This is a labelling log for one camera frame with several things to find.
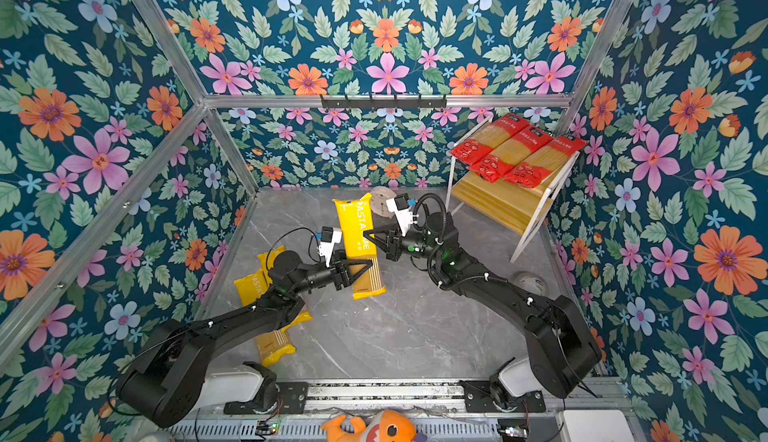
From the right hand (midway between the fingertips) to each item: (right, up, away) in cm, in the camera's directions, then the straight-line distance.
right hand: (367, 231), depth 70 cm
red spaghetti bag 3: (+49, +20, +10) cm, 54 cm away
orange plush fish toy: (+4, -42, -7) cm, 42 cm away
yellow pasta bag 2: (-38, -18, +21) cm, 47 cm away
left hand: (0, -6, +2) cm, 7 cm away
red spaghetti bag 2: (+35, +19, +10) cm, 42 cm away
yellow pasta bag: (-2, +3, -1) cm, 4 cm away
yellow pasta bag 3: (-27, -31, +10) cm, 42 cm away
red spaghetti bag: (+28, +22, +12) cm, 38 cm away
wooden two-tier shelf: (+49, +6, +25) cm, 55 cm away
